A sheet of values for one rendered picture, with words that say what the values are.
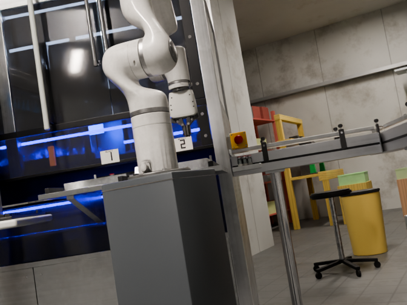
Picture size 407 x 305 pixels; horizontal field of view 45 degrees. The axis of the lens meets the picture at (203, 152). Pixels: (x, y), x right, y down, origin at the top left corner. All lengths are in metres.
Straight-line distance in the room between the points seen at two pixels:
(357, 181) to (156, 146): 6.22
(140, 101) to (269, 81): 8.31
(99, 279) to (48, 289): 0.24
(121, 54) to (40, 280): 1.27
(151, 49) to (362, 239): 3.53
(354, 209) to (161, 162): 3.38
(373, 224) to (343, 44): 5.25
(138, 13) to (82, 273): 1.27
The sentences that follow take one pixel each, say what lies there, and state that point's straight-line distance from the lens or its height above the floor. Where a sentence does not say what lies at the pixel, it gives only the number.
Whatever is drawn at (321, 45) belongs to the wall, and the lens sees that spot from 9.48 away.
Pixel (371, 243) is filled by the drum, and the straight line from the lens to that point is 4.69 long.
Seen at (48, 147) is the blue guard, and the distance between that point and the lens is 2.37.
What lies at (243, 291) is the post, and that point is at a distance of 2.22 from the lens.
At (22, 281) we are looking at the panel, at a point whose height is 0.52.
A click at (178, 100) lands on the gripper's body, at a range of 1.81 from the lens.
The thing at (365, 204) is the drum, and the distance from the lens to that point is 4.63.
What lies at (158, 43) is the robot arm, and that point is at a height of 1.24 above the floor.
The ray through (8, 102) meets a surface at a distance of 2.48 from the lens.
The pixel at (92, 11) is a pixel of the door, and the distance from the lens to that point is 2.44.
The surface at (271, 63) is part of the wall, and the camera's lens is 9.74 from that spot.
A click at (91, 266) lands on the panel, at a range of 2.32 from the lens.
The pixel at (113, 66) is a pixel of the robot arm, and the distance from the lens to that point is 1.50.
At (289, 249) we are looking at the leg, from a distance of 2.34.
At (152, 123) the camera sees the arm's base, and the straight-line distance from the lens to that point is 1.43.
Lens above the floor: 0.79
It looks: 5 degrees up
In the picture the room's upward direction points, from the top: 9 degrees counter-clockwise
